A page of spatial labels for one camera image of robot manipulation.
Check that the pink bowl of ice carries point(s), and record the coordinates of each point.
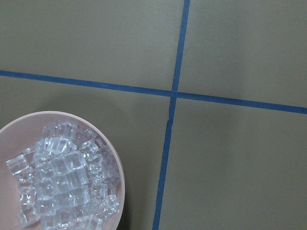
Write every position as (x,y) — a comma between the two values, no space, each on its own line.
(58,172)

